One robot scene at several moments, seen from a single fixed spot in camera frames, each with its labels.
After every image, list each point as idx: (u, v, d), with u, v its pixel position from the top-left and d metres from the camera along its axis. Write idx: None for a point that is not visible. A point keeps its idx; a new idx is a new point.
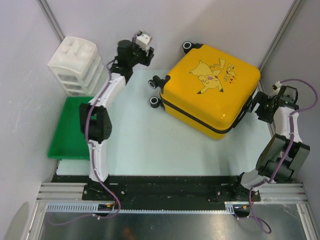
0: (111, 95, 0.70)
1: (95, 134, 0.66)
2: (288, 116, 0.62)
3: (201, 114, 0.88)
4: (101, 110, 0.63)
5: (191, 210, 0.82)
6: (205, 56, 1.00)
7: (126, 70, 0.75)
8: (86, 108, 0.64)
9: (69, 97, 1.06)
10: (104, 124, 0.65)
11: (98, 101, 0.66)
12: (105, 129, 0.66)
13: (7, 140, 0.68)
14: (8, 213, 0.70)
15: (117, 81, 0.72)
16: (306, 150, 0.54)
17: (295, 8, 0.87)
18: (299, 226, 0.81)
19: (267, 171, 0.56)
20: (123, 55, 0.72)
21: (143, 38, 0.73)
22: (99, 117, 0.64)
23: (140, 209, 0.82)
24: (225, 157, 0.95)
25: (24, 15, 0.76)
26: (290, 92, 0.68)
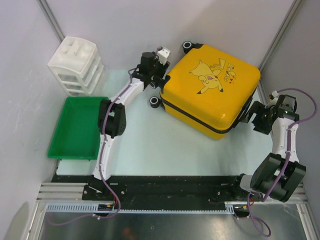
0: (130, 96, 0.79)
1: (110, 129, 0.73)
2: (285, 130, 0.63)
3: (201, 114, 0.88)
4: (119, 107, 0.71)
5: (191, 210, 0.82)
6: (204, 56, 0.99)
7: (146, 77, 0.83)
8: (106, 104, 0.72)
9: (69, 97, 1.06)
10: (120, 120, 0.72)
11: (117, 99, 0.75)
12: (120, 125, 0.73)
13: (6, 140, 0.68)
14: (8, 214, 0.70)
15: (136, 85, 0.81)
16: (302, 172, 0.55)
17: (295, 8, 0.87)
18: (299, 226, 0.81)
19: (261, 189, 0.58)
20: (145, 64, 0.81)
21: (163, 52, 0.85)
22: (117, 113, 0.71)
23: (140, 209, 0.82)
24: (225, 157, 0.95)
25: (24, 15, 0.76)
26: (289, 101, 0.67)
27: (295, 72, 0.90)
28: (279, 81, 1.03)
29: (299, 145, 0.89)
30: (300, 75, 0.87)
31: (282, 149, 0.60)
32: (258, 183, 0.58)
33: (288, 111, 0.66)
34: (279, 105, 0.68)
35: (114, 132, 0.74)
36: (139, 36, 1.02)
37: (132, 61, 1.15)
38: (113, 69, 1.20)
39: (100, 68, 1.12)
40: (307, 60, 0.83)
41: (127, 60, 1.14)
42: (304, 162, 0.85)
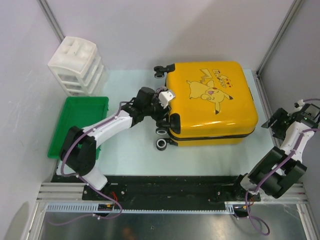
0: (110, 129, 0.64)
1: (74, 165, 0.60)
2: (298, 132, 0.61)
3: (226, 131, 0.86)
4: (88, 142, 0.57)
5: (191, 210, 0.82)
6: (188, 75, 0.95)
7: (137, 113, 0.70)
8: (76, 133, 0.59)
9: (69, 97, 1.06)
10: (85, 159, 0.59)
11: (91, 130, 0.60)
12: (84, 164, 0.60)
13: (6, 140, 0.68)
14: (8, 214, 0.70)
15: (123, 119, 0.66)
16: (301, 171, 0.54)
17: (295, 8, 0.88)
18: (299, 226, 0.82)
19: (256, 180, 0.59)
20: (141, 98, 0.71)
21: (166, 93, 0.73)
22: (83, 149, 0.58)
23: (140, 209, 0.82)
24: (226, 158, 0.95)
25: (24, 15, 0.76)
26: (313, 110, 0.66)
27: (296, 71, 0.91)
28: (279, 80, 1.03)
29: None
30: (300, 75, 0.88)
31: (288, 147, 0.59)
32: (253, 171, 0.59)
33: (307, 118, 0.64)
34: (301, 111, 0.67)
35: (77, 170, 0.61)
36: (139, 36, 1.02)
37: (132, 61, 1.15)
38: (113, 69, 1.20)
39: (100, 68, 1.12)
40: (307, 60, 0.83)
41: (127, 60, 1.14)
42: (305, 162, 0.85)
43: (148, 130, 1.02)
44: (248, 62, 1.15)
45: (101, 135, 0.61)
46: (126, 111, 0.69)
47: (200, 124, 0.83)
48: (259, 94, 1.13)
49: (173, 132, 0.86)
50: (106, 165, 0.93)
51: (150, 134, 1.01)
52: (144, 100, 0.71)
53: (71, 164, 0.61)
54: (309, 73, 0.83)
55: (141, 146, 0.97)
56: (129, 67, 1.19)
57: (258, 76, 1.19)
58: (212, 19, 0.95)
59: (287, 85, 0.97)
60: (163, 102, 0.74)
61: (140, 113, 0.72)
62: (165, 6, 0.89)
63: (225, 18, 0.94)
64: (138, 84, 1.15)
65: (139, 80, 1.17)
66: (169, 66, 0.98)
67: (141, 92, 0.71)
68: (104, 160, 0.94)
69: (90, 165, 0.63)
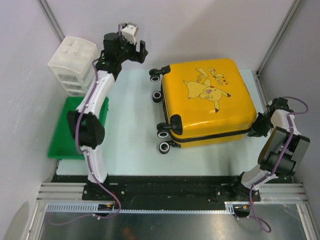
0: (101, 95, 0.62)
1: (88, 140, 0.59)
2: (285, 116, 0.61)
3: (228, 127, 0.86)
4: (90, 117, 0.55)
5: (191, 210, 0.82)
6: (184, 76, 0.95)
7: (113, 68, 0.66)
8: (74, 115, 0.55)
9: (69, 97, 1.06)
10: (96, 130, 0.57)
11: (85, 107, 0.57)
12: (98, 136, 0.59)
13: (6, 140, 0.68)
14: (8, 213, 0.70)
15: (104, 80, 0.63)
16: (306, 142, 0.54)
17: (295, 8, 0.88)
18: (299, 226, 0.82)
19: (268, 165, 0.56)
20: (110, 49, 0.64)
21: (129, 29, 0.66)
22: (89, 124, 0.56)
23: (141, 209, 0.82)
24: (225, 157, 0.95)
25: (24, 15, 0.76)
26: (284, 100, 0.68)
27: (296, 71, 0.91)
28: (279, 80, 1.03)
29: None
30: (300, 75, 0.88)
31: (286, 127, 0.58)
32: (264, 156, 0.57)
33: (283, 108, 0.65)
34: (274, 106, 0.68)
35: (94, 143, 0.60)
36: (139, 36, 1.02)
37: (132, 61, 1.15)
38: None
39: None
40: (307, 60, 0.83)
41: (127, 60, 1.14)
42: (305, 162, 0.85)
43: (148, 131, 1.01)
44: (248, 61, 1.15)
45: (96, 106, 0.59)
46: (103, 70, 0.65)
47: (203, 123, 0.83)
48: (258, 94, 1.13)
49: (174, 134, 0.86)
50: (106, 165, 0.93)
51: (150, 134, 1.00)
52: (113, 49, 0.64)
53: (84, 140, 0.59)
54: (309, 73, 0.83)
55: (141, 146, 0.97)
56: (129, 67, 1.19)
57: (258, 76, 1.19)
58: (212, 19, 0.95)
59: (287, 85, 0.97)
60: (130, 39, 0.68)
61: (117, 64, 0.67)
62: (165, 6, 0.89)
63: (225, 18, 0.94)
64: (139, 84, 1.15)
65: (139, 79, 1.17)
66: (164, 68, 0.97)
67: (105, 40, 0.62)
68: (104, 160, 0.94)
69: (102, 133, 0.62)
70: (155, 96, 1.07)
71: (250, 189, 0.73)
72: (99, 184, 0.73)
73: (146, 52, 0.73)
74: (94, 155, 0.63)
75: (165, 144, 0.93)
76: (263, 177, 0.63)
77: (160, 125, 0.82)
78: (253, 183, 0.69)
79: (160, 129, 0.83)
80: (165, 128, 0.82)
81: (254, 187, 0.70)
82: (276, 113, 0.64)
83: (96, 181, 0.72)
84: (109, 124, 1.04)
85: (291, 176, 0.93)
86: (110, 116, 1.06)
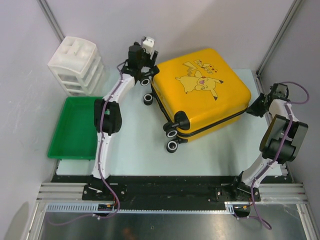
0: (123, 91, 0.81)
1: (106, 127, 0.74)
2: (283, 104, 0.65)
3: (230, 111, 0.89)
4: (113, 105, 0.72)
5: (191, 210, 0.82)
6: (175, 72, 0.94)
7: (136, 72, 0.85)
8: (101, 102, 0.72)
9: (69, 97, 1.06)
10: (116, 118, 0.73)
11: (111, 97, 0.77)
12: (116, 123, 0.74)
13: (7, 140, 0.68)
14: (8, 213, 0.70)
15: (127, 80, 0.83)
16: (304, 128, 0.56)
17: (295, 8, 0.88)
18: (299, 226, 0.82)
19: (271, 152, 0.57)
20: (133, 58, 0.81)
21: (147, 42, 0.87)
22: (112, 111, 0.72)
23: (140, 209, 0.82)
24: (225, 157, 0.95)
25: (24, 15, 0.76)
26: (281, 88, 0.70)
27: (296, 71, 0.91)
28: (279, 80, 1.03)
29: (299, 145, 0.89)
30: (300, 75, 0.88)
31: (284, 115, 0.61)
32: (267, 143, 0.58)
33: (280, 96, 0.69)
34: (273, 93, 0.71)
35: (111, 130, 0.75)
36: (139, 36, 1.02)
37: None
38: (113, 69, 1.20)
39: (100, 68, 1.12)
40: (307, 60, 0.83)
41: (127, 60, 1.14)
42: (305, 162, 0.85)
43: (148, 130, 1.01)
44: (248, 61, 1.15)
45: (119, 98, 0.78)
46: (128, 74, 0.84)
47: (208, 113, 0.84)
48: (259, 94, 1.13)
49: (181, 130, 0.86)
50: None
51: (150, 134, 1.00)
52: (136, 58, 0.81)
53: (103, 127, 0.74)
54: (309, 73, 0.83)
55: (141, 146, 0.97)
56: None
57: (258, 76, 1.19)
58: (212, 19, 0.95)
59: (287, 85, 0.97)
60: (148, 49, 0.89)
61: (138, 71, 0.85)
62: (165, 6, 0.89)
63: (225, 18, 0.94)
64: (138, 84, 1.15)
65: None
66: (153, 69, 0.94)
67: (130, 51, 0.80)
68: None
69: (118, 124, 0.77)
70: (146, 99, 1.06)
71: (251, 187, 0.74)
72: (103, 181, 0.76)
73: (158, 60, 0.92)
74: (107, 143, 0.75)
75: (172, 142, 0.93)
76: (265, 167, 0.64)
77: (166, 125, 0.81)
78: (255, 179, 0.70)
79: (167, 129, 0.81)
80: (172, 127, 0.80)
81: (255, 184, 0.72)
82: (273, 102, 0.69)
83: (100, 175, 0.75)
84: None
85: (291, 176, 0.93)
86: None
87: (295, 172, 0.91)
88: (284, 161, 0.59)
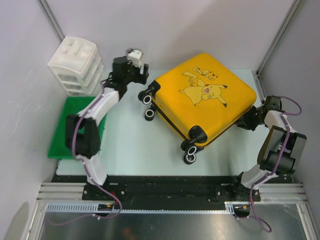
0: (103, 107, 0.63)
1: (82, 150, 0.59)
2: (279, 116, 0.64)
3: (238, 116, 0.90)
4: (90, 122, 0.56)
5: (191, 210, 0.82)
6: (177, 84, 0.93)
7: (121, 86, 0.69)
8: (73, 119, 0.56)
9: (69, 97, 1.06)
10: (93, 138, 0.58)
11: (87, 112, 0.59)
12: (92, 145, 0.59)
13: (6, 140, 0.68)
14: (8, 213, 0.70)
15: (110, 95, 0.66)
16: (303, 139, 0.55)
17: (296, 8, 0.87)
18: (299, 226, 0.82)
19: (269, 165, 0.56)
20: (118, 71, 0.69)
21: (135, 54, 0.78)
22: (87, 130, 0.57)
23: (141, 209, 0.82)
24: (225, 157, 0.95)
25: (24, 15, 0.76)
26: (275, 100, 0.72)
27: (296, 71, 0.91)
28: (279, 80, 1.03)
29: None
30: (300, 75, 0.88)
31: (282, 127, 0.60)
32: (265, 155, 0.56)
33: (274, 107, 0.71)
34: (267, 105, 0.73)
35: (87, 152, 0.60)
36: (139, 36, 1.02)
37: None
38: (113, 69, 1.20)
39: (101, 68, 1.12)
40: (308, 60, 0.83)
41: None
42: (305, 162, 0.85)
43: (148, 130, 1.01)
44: (248, 62, 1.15)
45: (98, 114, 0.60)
46: (110, 88, 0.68)
47: (222, 122, 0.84)
48: (259, 94, 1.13)
49: (200, 144, 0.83)
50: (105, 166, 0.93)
51: (150, 134, 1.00)
52: (120, 71, 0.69)
53: (78, 150, 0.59)
54: (309, 73, 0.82)
55: (140, 146, 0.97)
56: None
57: (258, 76, 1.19)
58: (212, 19, 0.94)
59: (287, 85, 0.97)
60: (135, 62, 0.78)
61: (123, 86, 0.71)
62: (165, 6, 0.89)
63: (225, 18, 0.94)
64: (138, 84, 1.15)
65: None
66: (153, 85, 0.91)
67: (114, 62, 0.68)
68: (104, 160, 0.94)
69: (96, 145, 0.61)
70: (147, 114, 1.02)
71: (249, 188, 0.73)
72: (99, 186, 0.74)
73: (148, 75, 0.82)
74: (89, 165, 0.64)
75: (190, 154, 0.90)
76: (263, 176, 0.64)
77: (184, 144, 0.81)
78: (253, 183, 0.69)
79: (186, 147, 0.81)
80: (191, 143, 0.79)
81: (254, 187, 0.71)
82: (267, 114, 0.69)
83: (95, 183, 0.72)
84: (108, 124, 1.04)
85: (291, 176, 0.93)
86: (110, 116, 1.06)
87: (295, 172, 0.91)
88: (283, 173, 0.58)
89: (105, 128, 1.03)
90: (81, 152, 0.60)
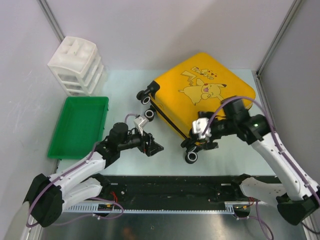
0: (77, 176, 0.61)
1: (36, 217, 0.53)
2: (279, 154, 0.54)
3: None
4: (55, 191, 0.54)
5: (191, 210, 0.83)
6: (176, 85, 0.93)
7: (110, 154, 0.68)
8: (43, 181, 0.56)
9: (69, 97, 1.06)
10: (50, 210, 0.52)
11: (58, 178, 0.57)
12: (49, 215, 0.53)
13: (6, 140, 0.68)
14: (8, 213, 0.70)
15: (94, 162, 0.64)
16: None
17: (295, 8, 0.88)
18: (299, 225, 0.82)
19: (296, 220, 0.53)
20: (113, 139, 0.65)
21: (138, 119, 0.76)
22: (48, 200, 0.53)
23: (139, 209, 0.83)
24: (225, 158, 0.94)
25: (24, 15, 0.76)
26: (238, 104, 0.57)
27: (296, 71, 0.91)
28: (279, 80, 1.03)
29: (299, 145, 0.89)
30: (301, 75, 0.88)
31: (299, 184, 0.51)
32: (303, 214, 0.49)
33: (244, 117, 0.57)
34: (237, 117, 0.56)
35: (39, 221, 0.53)
36: (139, 36, 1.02)
37: (132, 61, 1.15)
38: (113, 69, 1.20)
39: (100, 69, 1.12)
40: (308, 60, 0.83)
41: (126, 60, 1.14)
42: (305, 162, 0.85)
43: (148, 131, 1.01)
44: (248, 62, 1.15)
45: (69, 183, 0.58)
46: (99, 152, 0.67)
47: None
48: (259, 94, 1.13)
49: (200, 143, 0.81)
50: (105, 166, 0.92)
51: None
52: (118, 139, 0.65)
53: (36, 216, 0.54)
54: (309, 73, 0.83)
55: None
56: (129, 67, 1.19)
57: (258, 76, 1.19)
58: (212, 19, 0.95)
59: (288, 86, 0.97)
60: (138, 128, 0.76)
61: (114, 153, 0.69)
62: (165, 6, 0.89)
63: (225, 18, 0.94)
64: (138, 85, 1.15)
65: (139, 80, 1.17)
66: (152, 85, 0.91)
67: (116, 127, 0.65)
68: None
69: (55, 215, 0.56)
70: (147, 115, 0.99)
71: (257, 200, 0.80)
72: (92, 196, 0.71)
73: (153, 144, 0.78)
74: (71, 197, 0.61)
75: (192, 153, 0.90)
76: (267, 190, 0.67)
77: (185, 142, 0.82)
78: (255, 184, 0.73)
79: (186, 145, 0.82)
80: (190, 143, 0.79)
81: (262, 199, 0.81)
82: (259, 141, 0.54)
83: (91, 196, 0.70)
84: (109, 124, 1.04)
85: None
86: (110, 117, 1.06)
87: None
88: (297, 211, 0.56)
89: (105, 128, 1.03)
90: (36, 219, 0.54)
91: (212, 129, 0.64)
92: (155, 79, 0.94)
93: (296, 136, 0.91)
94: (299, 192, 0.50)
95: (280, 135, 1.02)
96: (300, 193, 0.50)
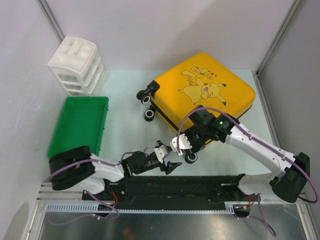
0: (102, 173, 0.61)
1: (58, 178, 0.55)
2: (250, 140, 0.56)
3: (238, 114, 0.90)
4: (87, 169, 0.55)
5: (191, 210, 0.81)
6: (176, 84, 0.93)
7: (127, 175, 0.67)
8: (84, 154, 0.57)
9: (69, 97, 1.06)
10: (74, 181, 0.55)
11: (97, 161, 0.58)
12: (68, 183, 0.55)
13: (6, 140, 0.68)
14: (8, 213, 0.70)
15: (117, 172, 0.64)
16: (306, 156, 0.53)
17: (295, 8, 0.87)
18: (299, 226, 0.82)
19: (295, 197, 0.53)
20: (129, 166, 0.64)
21: (158, 151, 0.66)
22: (77, 172, 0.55)
23: (140, 209, 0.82)
24: (225, 158, 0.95)
25: (24, 15, 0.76)
26: (203, 111, 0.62)
27: (296, 71, 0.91)
28: (279, 80, 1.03)
29: (299, 146, 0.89)
30: (300, 75, 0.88)
31: (277, 160, 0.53)
32: (297, 189, 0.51)
33: (210, 120, 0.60)
34: (204, 123, 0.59)
35: (57, 182, 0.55)
36: (139, 36, 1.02)
37: (132, 61, 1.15)
38: (113, 69, 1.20)
39: (100, 69, 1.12)
40: (307, 60, 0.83)
41: (126, 60, 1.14)
42: None
43: (148, 131, 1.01)
44: (248, 62, 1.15)
45: (97, 171, 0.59)
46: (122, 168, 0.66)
47: None
48: (259, 94, 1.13)
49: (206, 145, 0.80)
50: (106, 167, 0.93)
51: (150, 135, 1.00)
52: (133, 168, 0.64)
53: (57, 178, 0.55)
54: (309, 73, 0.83)
55: (141, 147, 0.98)
56: (129, 67, 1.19)
57: (258, 76, 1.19)
58: (212, 19, 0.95)
59: (288, 86, 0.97)
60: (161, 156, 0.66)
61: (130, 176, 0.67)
62: (165, 6, 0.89)
63: (225, 18, 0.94)
64: (138, 85, 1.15)
65: (139, 80, 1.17)
66: (152, 85, 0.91)
67: (134, 155, 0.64)
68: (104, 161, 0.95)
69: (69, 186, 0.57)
70: (147, 115, 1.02)
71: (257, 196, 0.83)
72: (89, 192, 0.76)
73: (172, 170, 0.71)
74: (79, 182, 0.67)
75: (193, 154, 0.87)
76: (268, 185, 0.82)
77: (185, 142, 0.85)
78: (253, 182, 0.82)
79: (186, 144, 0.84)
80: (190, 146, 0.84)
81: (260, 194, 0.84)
82: (228, 136, 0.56)
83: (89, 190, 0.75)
84: (109, 124, 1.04)
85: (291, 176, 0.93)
86: (110, 117, 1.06)
87: None
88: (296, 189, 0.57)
89: (105, 128, 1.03)
90: (55, 179, 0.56)
91: (191, 141, 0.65)
92: (155, 79, 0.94)
93: (296, 137, 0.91)
94: (279, 167, 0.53)
95: (280, 135, 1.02)
96: (280, 167, 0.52)
